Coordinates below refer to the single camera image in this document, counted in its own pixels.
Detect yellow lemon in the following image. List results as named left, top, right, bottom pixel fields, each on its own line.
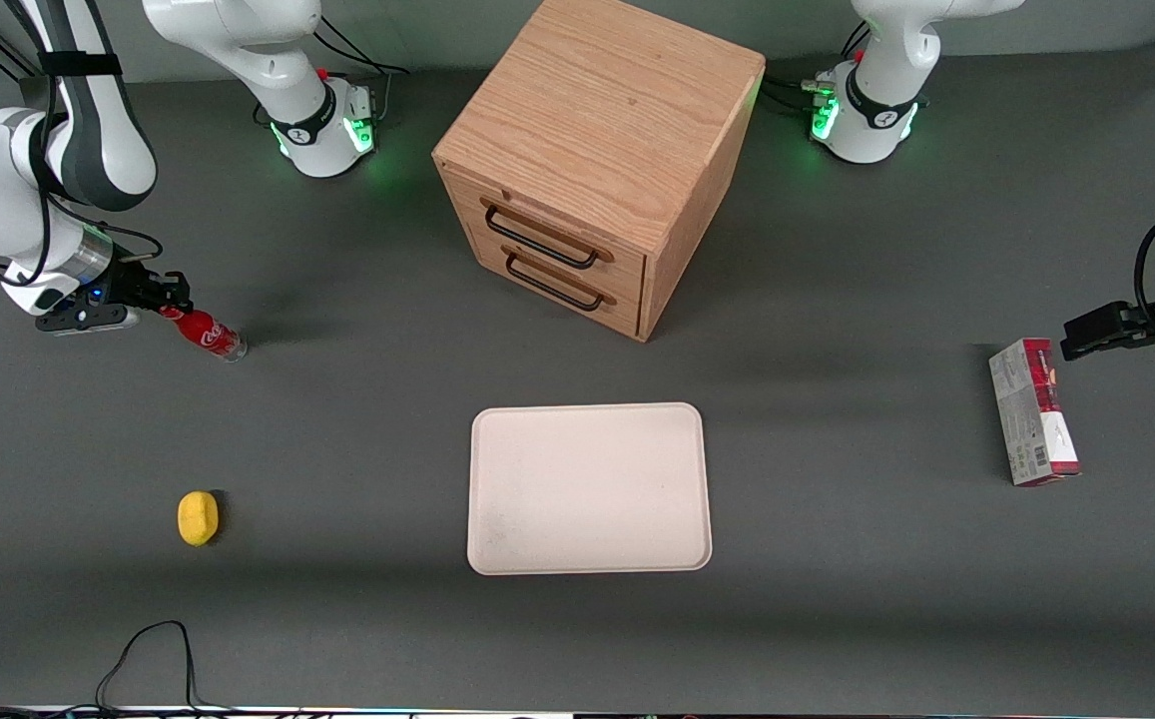
left=177, top=489, right=222, bottom=548

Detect wooden drawer cabinet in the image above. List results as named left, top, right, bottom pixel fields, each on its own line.
left=431, top=0, right=768, bottom=344

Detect black base cables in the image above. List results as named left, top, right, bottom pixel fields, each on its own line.
left=761, top=20, right=873, bottom=123
left=252, top=18, right=410, bottom=133

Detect black left base cables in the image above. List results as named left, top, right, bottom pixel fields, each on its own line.
left=761, top=20, right=873, bottom=123

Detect black looped table cable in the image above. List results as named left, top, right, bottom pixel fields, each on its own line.
left=94, top=620, right=239, bottom=716

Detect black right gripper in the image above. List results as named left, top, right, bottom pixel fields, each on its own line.
left=86, top=252, right=195, bottom=317

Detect white rectangular tray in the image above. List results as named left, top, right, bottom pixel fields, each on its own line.
left=466, top=401, right=715, bottom=577

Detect grey and red carton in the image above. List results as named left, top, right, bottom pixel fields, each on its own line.
left=988, top=338, right=1082, bottom=488

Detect black right base cables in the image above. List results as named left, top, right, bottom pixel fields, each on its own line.
left=252, top=18, right=410, bottom=133

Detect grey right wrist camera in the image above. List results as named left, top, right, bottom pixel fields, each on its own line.
left=34, top=304, right=141, bottom=337

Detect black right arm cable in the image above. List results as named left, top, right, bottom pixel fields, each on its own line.
left=0, top=0, right=165, bottom=291

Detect red coke bottle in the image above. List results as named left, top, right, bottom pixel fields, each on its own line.
left=162, top=305, right=250, bottom=363

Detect black drawer handle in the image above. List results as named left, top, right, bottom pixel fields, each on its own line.
left=505, top=248, right=618, bottom=313
left=482, top=198, right=616, bottom=271

